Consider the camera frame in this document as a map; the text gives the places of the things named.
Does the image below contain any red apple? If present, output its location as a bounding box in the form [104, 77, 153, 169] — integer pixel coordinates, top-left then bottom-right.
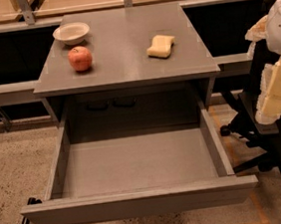
[68, 46, 93, 72]

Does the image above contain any grey cabinet with top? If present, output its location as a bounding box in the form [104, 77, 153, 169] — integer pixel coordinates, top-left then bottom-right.
[34, 4, 219, 144]

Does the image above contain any yellow sponge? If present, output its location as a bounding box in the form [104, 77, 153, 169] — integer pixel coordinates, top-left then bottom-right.
[146, 35, 175, 59]

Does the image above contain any white ceramic bowl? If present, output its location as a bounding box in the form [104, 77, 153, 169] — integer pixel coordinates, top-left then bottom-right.
[52, 22, 90, 46]

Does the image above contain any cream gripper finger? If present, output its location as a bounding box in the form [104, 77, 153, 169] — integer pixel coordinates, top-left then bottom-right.
[255, 58, 281, 125]

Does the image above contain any black office chair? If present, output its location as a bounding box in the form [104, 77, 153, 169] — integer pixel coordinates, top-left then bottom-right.
[206, 0, 281, 224]

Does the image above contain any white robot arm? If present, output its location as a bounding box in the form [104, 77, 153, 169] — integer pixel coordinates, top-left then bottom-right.
[245, 0, 281, 125]

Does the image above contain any grey open top drawer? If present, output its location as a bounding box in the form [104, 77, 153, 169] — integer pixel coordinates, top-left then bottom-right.
[9, 87, 262, 224]

